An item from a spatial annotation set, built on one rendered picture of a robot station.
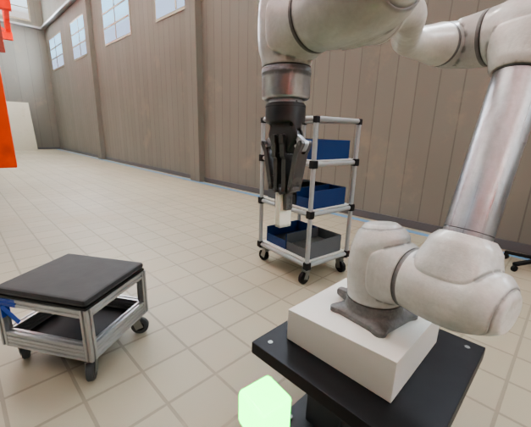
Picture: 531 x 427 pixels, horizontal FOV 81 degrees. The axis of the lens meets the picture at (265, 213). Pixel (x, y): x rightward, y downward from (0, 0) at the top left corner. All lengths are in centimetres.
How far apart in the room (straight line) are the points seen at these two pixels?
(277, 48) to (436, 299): 58
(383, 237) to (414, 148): 262
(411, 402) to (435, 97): 285
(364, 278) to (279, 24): 62
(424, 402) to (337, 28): 82
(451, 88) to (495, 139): 255
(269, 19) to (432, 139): 289
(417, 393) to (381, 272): 31
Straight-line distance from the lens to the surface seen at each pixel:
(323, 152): 185
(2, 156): 377
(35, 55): 1561
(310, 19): 51
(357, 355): 88
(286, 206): 60
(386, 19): 47
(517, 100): 87
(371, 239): 85
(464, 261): 76
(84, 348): 136
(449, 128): 333
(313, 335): 94
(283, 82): 57
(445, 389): 100
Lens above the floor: 91
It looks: 15 degrees down
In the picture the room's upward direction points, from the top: 2 degrees clockwise
